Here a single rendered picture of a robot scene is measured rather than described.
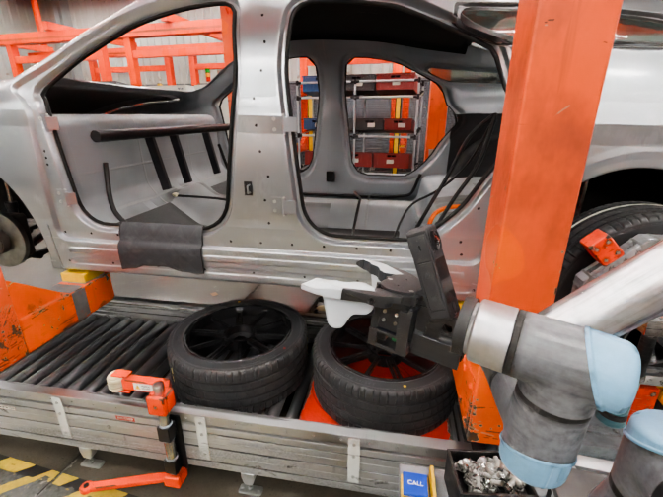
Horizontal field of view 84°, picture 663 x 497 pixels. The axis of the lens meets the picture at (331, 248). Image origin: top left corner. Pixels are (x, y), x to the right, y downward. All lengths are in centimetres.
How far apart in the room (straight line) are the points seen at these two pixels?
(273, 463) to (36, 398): 105
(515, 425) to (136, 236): 176
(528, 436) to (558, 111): 72
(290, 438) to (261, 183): 101
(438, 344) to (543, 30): 73
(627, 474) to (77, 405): 181
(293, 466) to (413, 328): 126
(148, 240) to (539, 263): 161
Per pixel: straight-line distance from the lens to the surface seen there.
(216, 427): 167
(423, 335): 48
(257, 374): 165
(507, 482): 129
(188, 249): 182
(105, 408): 189
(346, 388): 154
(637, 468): 79
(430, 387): 156
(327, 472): 166
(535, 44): 99
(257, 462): 172
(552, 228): 105
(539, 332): 44
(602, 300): 59
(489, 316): 44
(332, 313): 47
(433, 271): 44
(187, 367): 172
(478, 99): 329
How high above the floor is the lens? 148
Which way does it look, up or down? 20 degrees down
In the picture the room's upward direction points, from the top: straight up
